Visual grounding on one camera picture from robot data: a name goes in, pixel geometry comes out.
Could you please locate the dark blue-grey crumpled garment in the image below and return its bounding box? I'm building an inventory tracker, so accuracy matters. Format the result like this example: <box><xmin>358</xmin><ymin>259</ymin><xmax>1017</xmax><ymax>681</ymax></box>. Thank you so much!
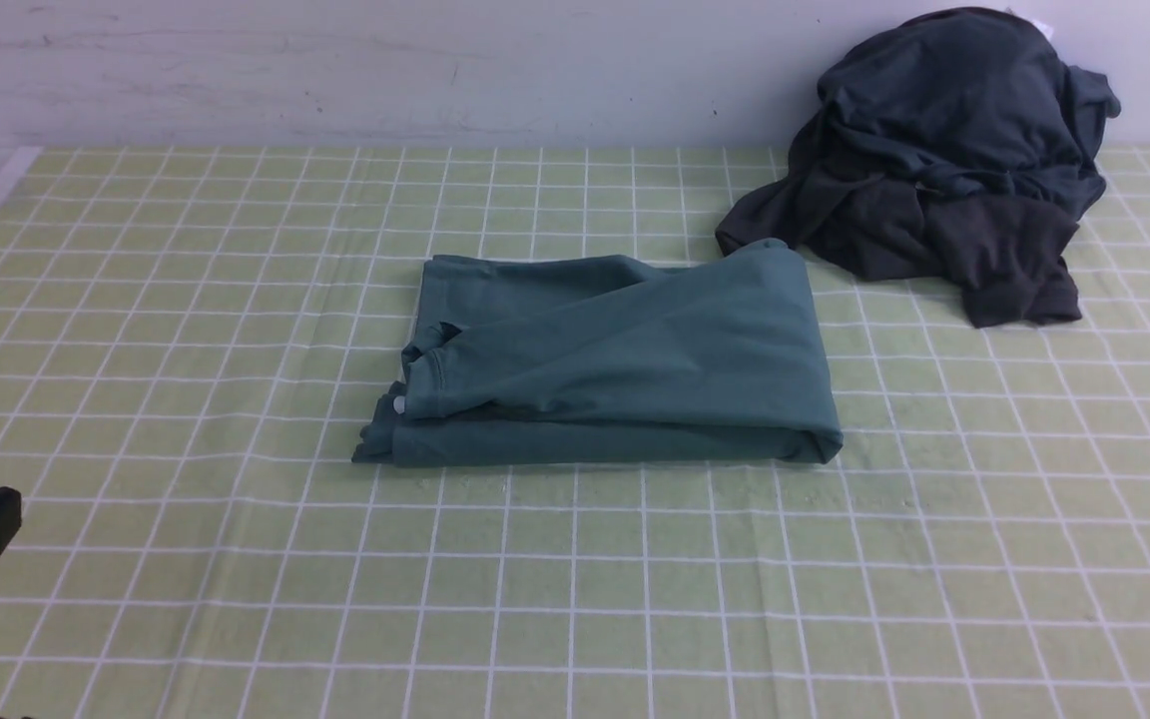
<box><xmin>790</xmin><ymin>6</ymin><xmax>1121</xmax><ymax>217</ymax></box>

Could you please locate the white garment tag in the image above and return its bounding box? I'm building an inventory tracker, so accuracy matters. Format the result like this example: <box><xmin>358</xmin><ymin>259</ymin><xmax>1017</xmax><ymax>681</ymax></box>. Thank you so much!
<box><xmin>1003</xmin><ymin>6</ymin><xmax>1055</xmax><ymax>44</ymax></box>

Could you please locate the dark brown crumpled garment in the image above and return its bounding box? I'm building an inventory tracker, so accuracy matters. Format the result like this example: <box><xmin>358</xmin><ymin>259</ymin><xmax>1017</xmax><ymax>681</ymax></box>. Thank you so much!
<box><xmin>715</xmin><ymin>152</ymin><xmax>1082</xmax><ymax>329</ymax></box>

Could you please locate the green long-sleeve top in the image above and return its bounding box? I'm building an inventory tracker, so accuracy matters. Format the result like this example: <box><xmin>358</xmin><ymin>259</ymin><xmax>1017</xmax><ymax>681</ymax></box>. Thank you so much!
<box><xmin>352</xmin><ymin>240</ymin><xmax>844</xmax><ymax>467</ymax></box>

